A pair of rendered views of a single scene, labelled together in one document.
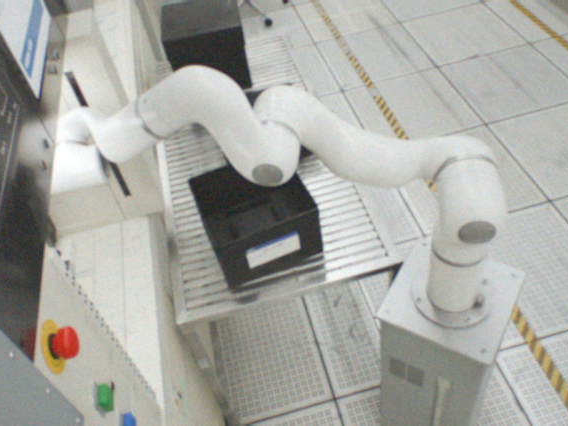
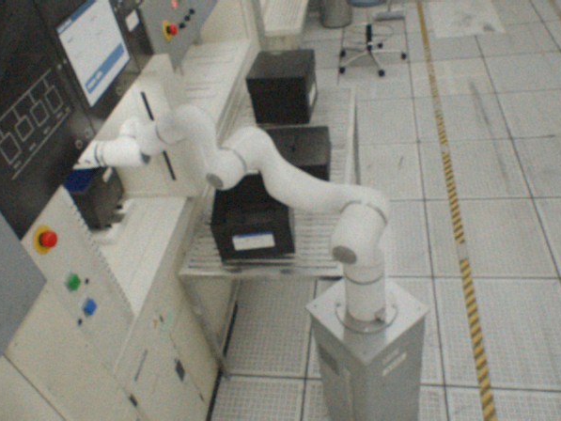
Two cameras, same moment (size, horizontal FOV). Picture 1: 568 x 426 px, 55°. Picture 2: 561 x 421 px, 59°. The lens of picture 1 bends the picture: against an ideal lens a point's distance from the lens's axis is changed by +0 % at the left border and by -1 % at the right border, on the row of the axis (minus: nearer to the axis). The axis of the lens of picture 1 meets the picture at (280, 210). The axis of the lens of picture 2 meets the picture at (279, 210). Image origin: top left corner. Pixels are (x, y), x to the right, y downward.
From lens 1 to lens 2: 58 cm
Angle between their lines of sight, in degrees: 15
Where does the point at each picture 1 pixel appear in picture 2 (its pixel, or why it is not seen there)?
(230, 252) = (220, 234)
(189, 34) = (265, 76)
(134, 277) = (159, 234)
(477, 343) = (364, 346)
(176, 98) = (174, 121)
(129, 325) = (142, 263)
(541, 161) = not seen: outside the picture
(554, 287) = (526, 350)
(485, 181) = (361, 221)
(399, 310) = (322, 307)
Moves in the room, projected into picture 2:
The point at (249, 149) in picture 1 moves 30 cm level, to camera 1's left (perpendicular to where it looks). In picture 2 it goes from (205, 163) to (105, 161)
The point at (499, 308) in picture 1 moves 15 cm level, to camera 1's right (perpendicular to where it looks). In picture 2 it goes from (394, 328) to (446, 333)
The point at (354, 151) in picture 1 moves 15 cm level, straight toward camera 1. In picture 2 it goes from (277, 179) to (252, 217)
